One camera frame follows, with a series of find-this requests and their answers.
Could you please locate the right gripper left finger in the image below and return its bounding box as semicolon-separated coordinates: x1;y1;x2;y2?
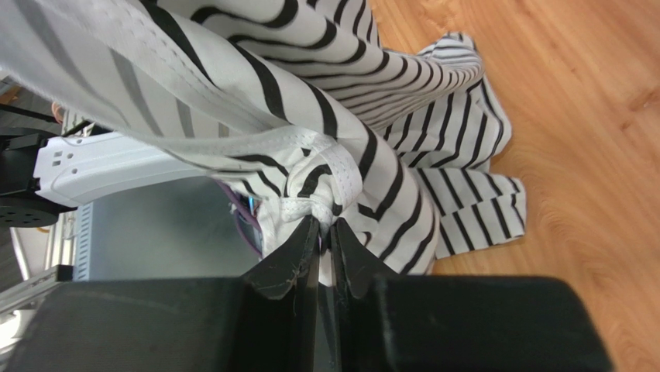
5;217;319;371

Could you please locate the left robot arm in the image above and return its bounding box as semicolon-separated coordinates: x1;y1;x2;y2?
1;128;204;228

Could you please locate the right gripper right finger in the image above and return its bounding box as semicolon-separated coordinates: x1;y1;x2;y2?
329;220;614;371

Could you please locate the black white striped tank top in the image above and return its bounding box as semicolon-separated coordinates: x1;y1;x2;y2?
1;1;526;274

